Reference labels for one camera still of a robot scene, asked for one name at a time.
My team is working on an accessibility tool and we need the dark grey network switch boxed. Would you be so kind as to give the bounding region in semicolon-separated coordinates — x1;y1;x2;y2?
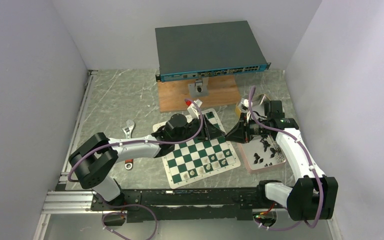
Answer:
155;20;271;82

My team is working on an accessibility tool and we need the wooden board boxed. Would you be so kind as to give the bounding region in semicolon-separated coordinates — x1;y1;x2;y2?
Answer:
157;75;241;113

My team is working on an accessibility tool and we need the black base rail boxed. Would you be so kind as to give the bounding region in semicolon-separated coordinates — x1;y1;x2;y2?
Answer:
90;186;274;223

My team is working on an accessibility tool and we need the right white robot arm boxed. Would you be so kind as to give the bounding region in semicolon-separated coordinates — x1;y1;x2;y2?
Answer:
225;100;339;222

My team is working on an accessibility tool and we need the black chess piece in tray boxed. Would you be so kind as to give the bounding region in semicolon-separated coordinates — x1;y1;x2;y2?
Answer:
259;138;271;152
270;147;278;158
253;153;264;164

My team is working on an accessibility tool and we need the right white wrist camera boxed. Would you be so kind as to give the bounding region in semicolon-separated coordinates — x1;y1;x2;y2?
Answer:
238;98;249;113

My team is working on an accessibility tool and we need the pink plastic tray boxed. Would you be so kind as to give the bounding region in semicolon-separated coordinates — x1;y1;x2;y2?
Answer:
237;136;287;174

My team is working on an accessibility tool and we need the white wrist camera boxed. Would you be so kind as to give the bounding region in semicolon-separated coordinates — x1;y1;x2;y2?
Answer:
185;99;203;119
238;98;249;113

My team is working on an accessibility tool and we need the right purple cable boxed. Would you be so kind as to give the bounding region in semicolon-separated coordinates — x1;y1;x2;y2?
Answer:
247;86;327;232

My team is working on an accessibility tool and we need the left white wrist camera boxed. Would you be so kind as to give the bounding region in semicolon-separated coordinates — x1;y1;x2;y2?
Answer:
185;99;203;119

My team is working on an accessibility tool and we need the purple cable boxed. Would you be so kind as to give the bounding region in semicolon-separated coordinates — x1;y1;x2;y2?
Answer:
67;98;205;240
247;86;327;232

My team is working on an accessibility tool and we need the red handled adjustable wrench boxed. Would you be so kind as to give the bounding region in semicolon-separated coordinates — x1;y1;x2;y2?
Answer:
122;119;135;171

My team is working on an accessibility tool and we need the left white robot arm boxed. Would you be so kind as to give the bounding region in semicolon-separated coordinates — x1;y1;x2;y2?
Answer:
67;113;225;210

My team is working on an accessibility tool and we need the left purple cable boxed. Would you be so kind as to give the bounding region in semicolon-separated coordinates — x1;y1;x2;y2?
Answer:
67;98;205;240

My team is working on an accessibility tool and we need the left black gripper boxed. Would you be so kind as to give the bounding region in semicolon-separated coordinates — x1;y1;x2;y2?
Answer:
173;114;226;144

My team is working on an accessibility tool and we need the green white chess mat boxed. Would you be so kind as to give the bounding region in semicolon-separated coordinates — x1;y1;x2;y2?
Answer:
152;108;242;190

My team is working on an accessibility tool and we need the aluminium frame rail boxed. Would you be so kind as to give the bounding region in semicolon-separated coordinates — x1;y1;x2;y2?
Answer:
33;70;98;240

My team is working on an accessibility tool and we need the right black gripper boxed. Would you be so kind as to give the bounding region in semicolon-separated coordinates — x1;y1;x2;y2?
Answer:
225;112;271;144

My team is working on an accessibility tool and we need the metal bracket with knob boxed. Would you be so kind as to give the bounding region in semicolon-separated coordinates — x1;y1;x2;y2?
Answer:
188;77;209;98

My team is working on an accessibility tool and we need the yellow metal tin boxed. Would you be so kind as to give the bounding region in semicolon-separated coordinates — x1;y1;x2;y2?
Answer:
234;94;270;118

